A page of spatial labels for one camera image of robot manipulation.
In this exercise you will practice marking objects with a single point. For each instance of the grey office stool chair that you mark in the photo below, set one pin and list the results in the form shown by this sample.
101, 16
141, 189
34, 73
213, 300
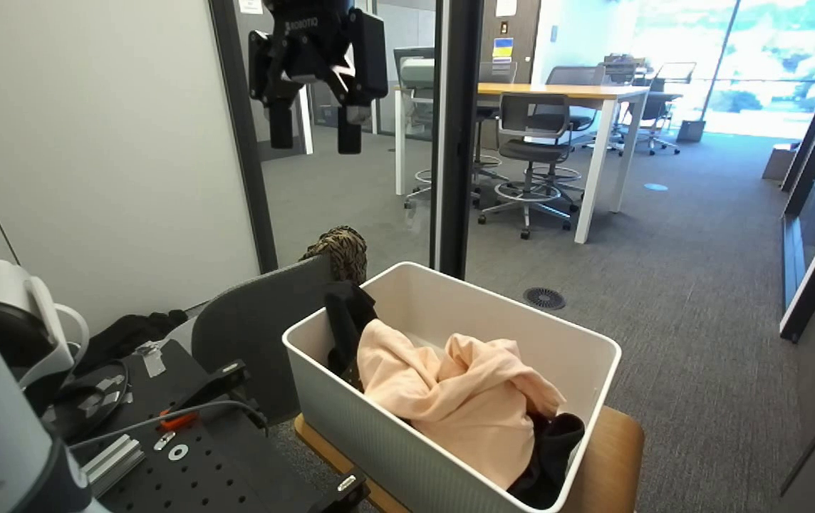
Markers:
537, 119

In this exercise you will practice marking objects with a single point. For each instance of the dark navy cloth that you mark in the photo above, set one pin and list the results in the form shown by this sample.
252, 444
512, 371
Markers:
351, 322

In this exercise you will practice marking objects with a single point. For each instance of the aluminium extrusion bar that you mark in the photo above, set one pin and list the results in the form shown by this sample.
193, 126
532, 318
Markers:
112, 461

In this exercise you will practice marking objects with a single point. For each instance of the silver metal washer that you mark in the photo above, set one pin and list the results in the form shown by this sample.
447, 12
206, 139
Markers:
176, 451

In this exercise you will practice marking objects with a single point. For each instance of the black pillar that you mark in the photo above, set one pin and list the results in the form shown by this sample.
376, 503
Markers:
458, 143

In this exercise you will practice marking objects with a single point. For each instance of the blue wall sign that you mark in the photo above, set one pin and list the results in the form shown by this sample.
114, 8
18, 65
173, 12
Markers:
502, 47

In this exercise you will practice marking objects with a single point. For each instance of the crumpled black cloth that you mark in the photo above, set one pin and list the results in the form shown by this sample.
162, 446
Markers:
125, 331

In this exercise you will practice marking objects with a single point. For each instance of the white desk with wooden top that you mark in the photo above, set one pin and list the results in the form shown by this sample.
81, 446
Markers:
597, 173

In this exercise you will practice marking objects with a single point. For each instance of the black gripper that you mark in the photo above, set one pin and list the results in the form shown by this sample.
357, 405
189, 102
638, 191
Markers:
310, 32

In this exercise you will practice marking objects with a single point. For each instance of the grey upholstered chair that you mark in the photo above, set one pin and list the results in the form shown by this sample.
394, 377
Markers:
236, 331

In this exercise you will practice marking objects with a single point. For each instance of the round floor outlet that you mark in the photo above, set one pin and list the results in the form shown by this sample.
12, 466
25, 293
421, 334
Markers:
541, 298

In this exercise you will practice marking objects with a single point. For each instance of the leopard print cloth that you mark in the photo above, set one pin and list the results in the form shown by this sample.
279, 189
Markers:
340, 253

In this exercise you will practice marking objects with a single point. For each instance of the light peach cloth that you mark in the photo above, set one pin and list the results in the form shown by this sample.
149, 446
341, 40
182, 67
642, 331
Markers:
464, 399

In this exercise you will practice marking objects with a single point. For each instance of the black waste bin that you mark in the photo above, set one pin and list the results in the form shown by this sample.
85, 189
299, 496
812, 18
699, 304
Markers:
693, 132

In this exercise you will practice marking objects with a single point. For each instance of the silver tape piece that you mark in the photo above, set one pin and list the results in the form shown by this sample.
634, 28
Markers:
153, 361

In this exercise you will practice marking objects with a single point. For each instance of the small white metal plate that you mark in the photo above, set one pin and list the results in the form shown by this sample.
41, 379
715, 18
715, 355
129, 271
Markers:
162, 444

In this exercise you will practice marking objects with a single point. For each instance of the white plastic container bin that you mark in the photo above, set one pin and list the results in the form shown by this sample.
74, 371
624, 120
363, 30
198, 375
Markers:
351, 446

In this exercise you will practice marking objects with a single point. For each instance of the black perforated breadboard plate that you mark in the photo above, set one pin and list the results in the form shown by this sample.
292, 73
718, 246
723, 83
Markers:
226, 475

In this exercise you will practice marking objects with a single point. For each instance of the black office chair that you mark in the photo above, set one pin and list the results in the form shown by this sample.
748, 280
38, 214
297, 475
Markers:
652, 103

